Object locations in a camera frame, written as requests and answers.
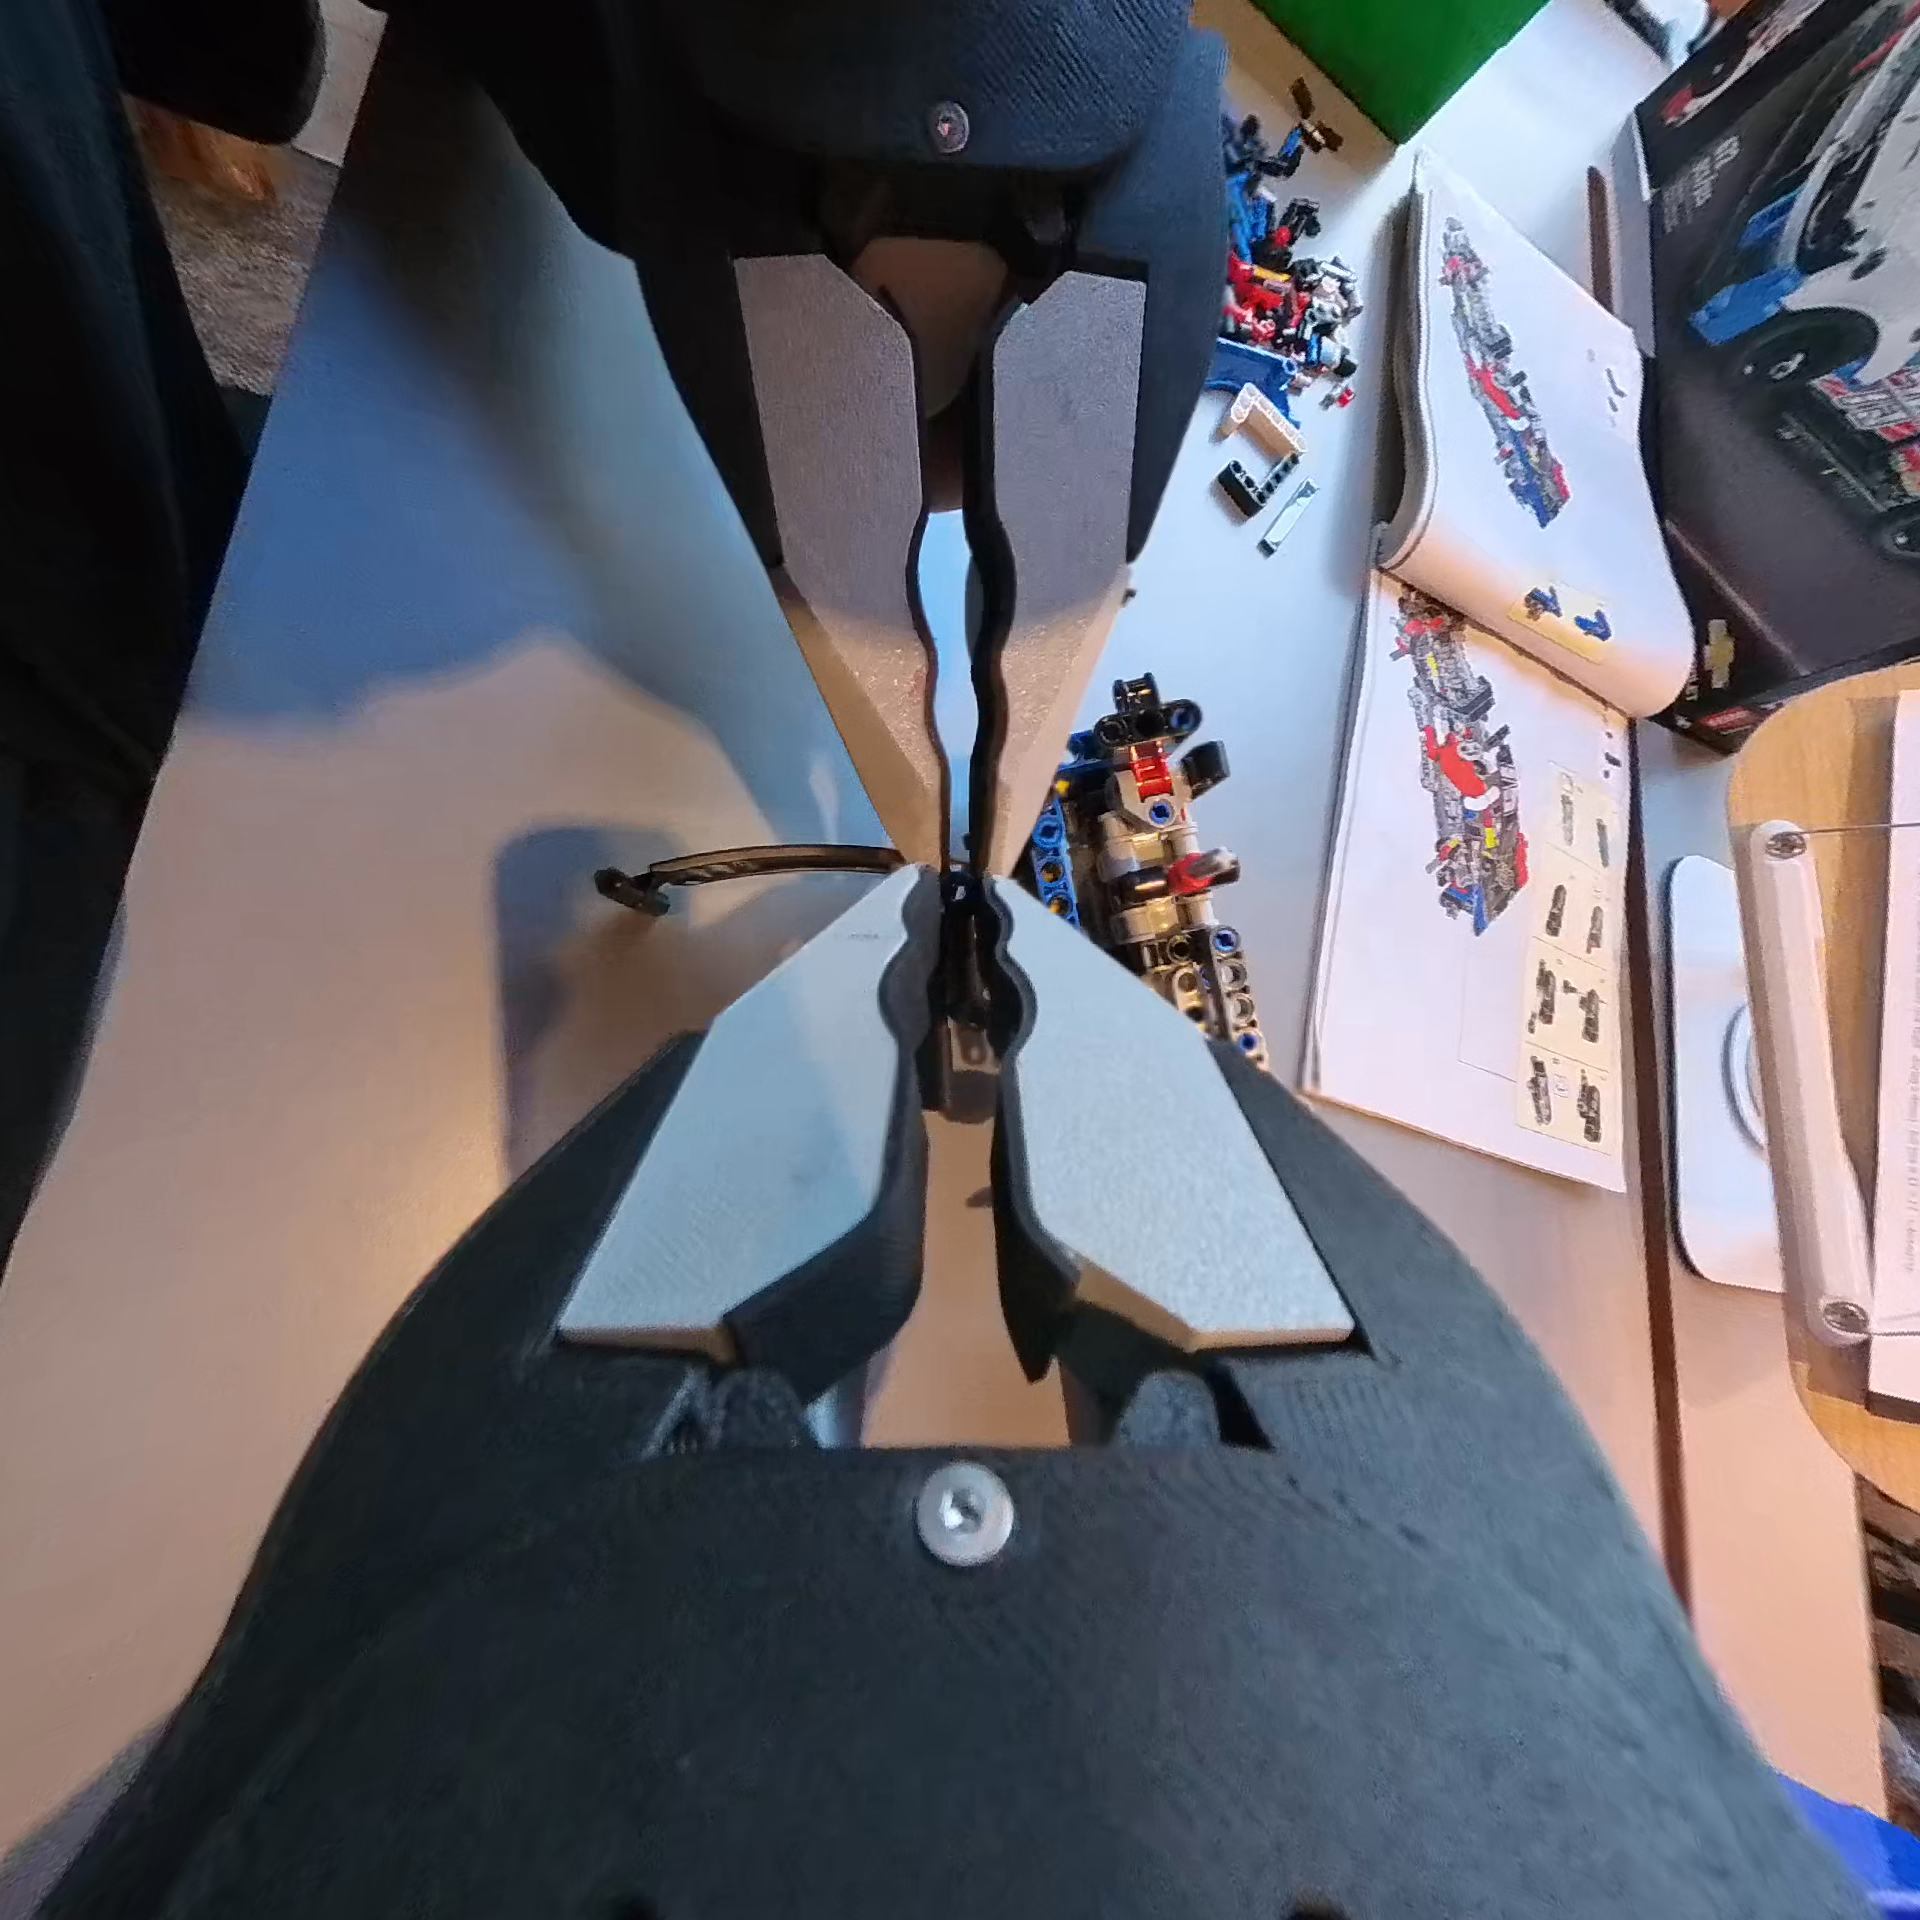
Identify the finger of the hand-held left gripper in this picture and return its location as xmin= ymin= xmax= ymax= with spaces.
xmin=964 ymin=270 xmax=1151 ymax=875
xmin=735 ymin=253 xmax=960 ymax=874

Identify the person's dark clothed body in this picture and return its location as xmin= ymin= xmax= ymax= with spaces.
xmin=0 ymin=0 xmax=325 ymax=1278

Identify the small black brick part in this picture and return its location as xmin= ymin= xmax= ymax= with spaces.
xmin=931 ymin=872 xmax=1004 ymax=1075

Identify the person's left forearm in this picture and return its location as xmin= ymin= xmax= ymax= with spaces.
xmin=321 ymin=0 xmax=633 ymax=257

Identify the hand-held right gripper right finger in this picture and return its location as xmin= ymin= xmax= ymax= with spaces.
xmin=982 ymin=878 xmax=1359 ymax=1383

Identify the toy brick car chassis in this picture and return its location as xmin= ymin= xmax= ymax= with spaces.
xmin=1035 ymin=675 xmax=1268 ymax=1075

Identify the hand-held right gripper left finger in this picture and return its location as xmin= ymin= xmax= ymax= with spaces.
xmin=558 ymin=866 xmax=933 ymax=1405

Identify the clipboard with printed sheet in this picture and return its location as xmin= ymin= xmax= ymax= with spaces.
xmin=1725 ymin=667 xmax=1920 ymax=1466

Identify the pile of loose toy bricks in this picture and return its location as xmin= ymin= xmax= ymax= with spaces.
xmin=1206 ymin=77 xmax=1366 ymax=414

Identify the green storage bin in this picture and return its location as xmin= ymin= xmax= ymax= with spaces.
xmin=1252 ymin=0 xmax=1548 ymax=145

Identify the blue storage bin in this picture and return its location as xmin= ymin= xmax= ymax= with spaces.
xmin=1776 ymin=1770 xmax=1920 ymax=1920

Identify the black toy set box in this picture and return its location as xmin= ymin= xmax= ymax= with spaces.
xmin=1590 ymin=0 xmax=1920 ymax=752

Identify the open instruction booklet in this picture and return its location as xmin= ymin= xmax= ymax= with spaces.
xmin=1302 ymin=151 xmax=1695 ymax=1194

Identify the black curved toy panel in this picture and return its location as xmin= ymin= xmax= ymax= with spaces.
xmin=592 ymin=849 xmax=909 ymax=922

